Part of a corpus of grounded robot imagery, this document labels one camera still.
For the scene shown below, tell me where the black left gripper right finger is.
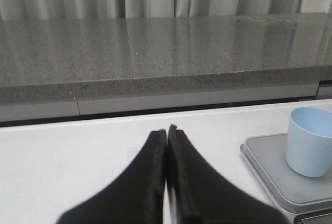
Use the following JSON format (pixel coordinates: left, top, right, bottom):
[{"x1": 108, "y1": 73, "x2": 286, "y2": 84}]
[{"x1": 167, "y1": 125, "x2": 287, "y2": 223}]

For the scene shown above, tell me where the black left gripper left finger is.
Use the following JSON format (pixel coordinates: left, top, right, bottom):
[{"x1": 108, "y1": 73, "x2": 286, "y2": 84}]
[{"x1": 58, "y1": 129, "x2": 167, "y2": 223}]

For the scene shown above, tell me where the light blue plastic cup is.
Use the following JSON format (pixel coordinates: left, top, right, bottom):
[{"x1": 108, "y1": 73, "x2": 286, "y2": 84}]
[{"x1": 286, "y1": 107, "x2": 331, "y2": 178}]

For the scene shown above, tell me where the silver digital kitchen scale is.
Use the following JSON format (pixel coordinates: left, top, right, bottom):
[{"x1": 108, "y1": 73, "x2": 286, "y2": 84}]
[{"x1": 240, "y1": 134, "x2": 331, "y2": 223}]

